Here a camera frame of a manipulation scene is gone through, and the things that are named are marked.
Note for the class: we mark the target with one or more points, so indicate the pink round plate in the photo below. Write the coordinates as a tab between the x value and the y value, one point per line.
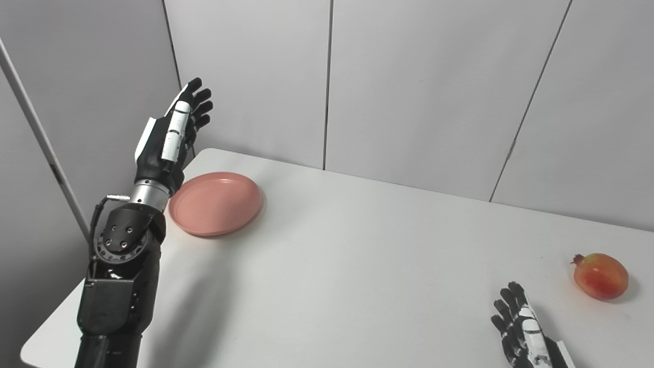
214	204

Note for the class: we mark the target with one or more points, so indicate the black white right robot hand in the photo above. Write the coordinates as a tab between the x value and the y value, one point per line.
518	347

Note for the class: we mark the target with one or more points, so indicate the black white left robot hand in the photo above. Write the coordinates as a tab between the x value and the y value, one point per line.
158	166

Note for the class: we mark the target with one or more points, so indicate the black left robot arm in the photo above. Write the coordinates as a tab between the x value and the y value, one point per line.
115	306

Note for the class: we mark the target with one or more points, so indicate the red yellow pomegranate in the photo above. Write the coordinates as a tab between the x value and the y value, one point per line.
600	276

